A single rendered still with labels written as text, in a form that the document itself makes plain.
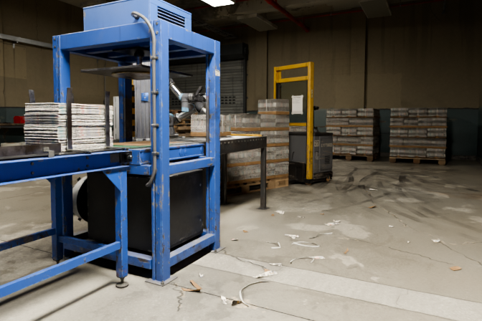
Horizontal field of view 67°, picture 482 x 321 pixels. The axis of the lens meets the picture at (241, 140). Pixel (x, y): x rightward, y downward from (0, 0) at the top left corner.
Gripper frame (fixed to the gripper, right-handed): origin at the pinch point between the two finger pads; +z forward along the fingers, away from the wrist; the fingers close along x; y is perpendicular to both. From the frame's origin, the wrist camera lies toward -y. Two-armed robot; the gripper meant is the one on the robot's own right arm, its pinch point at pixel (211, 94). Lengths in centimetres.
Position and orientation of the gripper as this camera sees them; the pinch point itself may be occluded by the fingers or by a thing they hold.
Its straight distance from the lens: 375.0
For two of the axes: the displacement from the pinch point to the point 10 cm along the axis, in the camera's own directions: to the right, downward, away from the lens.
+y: -0.4, 10.0, -0.8
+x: -2.6, -0.9, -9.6
